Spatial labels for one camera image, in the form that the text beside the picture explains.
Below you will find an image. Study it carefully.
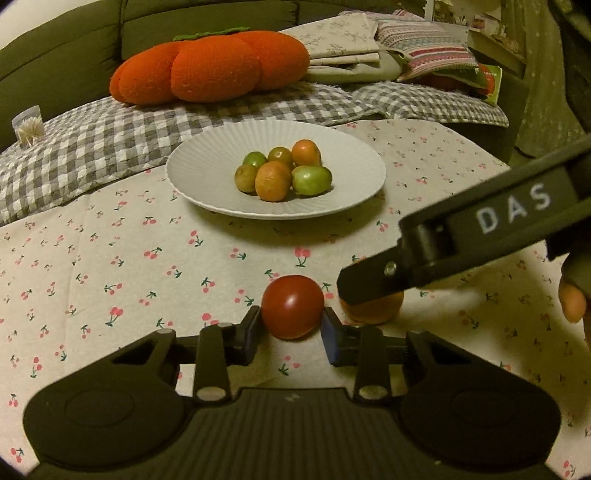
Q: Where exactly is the large orange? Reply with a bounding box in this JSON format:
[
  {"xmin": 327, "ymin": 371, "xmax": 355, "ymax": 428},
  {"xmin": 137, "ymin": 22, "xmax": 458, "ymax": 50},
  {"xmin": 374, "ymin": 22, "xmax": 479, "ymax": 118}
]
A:
[{"xmin": 339, "ymin": 292, "xmax": 405, "ymax": 325}]

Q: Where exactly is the red tomato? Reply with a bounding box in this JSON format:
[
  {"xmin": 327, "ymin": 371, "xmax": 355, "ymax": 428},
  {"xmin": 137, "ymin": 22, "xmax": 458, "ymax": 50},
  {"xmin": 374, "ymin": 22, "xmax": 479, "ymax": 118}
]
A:
[{"xmin": 260, "ymin": 275, "xmax": 325, "ymax": 340}]

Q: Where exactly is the olive brown tomato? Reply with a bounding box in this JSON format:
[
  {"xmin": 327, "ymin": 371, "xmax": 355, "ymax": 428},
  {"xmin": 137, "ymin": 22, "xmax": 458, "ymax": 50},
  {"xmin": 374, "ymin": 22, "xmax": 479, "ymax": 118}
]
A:
[{"xmin": 266, "ymin": 146, "xmax": 294, "ymax": 170}]

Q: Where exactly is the pale yellow round fruit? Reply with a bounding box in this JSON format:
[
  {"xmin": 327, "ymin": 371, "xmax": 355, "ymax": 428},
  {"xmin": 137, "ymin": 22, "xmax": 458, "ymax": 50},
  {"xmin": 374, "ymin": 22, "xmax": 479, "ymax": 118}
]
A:
[{"xmin": 235, "ymin": 164, "xmax": 257, "ymax": 194}]

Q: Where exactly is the large green oval fruit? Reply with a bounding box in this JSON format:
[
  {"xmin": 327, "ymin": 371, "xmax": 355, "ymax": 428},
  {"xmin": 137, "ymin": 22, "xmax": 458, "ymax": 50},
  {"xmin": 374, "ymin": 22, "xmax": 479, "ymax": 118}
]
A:
[{"xmin": 242, "ymin": 151, "xmax": 267, "ymax": 169}]

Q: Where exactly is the person's right hand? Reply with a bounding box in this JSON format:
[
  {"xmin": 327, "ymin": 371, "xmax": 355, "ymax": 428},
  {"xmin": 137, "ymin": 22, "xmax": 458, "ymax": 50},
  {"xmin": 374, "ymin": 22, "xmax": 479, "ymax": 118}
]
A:
[{"xmin": 558, "ymin": 251, "xmax": 591, "ymax": 346}]

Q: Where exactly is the green red book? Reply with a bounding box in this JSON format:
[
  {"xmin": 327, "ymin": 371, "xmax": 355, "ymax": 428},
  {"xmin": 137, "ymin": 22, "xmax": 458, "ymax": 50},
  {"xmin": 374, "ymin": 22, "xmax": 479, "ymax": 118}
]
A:
[{"xmin": 476, "ymin": 64, "xmax": 503, "ymax": 106}]

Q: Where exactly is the cherry print tablecloth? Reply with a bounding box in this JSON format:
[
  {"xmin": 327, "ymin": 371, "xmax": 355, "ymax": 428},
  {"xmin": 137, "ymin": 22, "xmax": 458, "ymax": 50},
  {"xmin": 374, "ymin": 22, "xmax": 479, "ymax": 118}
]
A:
[{"xmin": 1, "ymin": 120, "xmax": 590, "ymax": 479}]

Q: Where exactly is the white ribbed plate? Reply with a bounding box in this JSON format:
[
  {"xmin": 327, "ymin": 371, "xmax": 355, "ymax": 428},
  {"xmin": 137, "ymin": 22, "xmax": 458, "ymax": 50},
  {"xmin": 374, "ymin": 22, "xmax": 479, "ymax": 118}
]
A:
[{"xmin": 165, "ymin": 119, "xmax": 387, "ymax": 220}]

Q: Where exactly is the striped patterned cushion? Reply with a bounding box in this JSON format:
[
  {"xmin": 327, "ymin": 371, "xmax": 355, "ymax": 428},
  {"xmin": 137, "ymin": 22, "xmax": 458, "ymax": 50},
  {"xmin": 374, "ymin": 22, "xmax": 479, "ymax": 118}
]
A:
[{"xmin": 376, "ymin": 19, "xmax": 478, "ymax": 82}]

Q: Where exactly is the grey checkered blanket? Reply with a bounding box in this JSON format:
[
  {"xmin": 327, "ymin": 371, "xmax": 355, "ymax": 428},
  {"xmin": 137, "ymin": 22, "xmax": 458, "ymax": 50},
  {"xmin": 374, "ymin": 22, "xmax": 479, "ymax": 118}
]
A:
[{"xmin": 1, "ymin": 81, "xmax": 510, "ymax": 225}]

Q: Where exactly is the folded beige floral cloth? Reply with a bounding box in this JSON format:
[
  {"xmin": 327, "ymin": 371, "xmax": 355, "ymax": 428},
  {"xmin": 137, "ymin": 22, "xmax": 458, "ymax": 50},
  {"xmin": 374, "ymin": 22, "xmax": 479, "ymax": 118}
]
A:
[{"xmin": 283, "ymin": 12, "xmax": 404, "ymax": 85}]

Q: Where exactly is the orange pumpkin cushion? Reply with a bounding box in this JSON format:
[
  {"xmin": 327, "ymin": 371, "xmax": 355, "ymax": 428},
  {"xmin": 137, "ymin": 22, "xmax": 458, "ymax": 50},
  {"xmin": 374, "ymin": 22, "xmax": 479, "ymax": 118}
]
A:
[{"xmin": 109, "ymin": 30, "xmax": 310, "ymax": 106}]

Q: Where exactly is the clear toothpick jar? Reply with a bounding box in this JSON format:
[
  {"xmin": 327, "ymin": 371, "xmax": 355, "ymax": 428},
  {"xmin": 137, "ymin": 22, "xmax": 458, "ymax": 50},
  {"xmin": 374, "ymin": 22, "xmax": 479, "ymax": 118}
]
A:
[{"xmin": 12, "ymin": 105, "xmax": 45, "ymax": 149}]

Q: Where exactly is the dark green sofa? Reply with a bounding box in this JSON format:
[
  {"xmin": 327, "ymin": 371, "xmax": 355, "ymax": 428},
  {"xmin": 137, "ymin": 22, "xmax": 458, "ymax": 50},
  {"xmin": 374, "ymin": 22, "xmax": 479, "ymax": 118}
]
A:
[{"xmin": 1, "ymin": 1, "xmax": 425, "ymax": 148}]

